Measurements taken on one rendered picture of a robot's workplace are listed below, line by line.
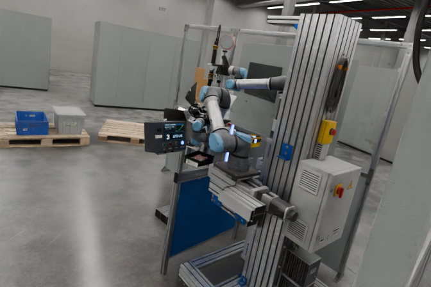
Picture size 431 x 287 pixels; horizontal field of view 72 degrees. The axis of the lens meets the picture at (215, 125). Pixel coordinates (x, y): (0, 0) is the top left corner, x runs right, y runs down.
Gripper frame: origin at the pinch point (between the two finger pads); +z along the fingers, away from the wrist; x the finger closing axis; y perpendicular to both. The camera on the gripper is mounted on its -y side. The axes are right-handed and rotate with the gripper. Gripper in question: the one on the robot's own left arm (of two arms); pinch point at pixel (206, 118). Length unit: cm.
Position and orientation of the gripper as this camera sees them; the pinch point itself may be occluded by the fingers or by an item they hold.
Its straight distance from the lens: 257.3
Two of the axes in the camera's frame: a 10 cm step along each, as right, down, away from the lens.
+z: 1.2, -2.0, 9.7
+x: -0.7, 9.7, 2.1
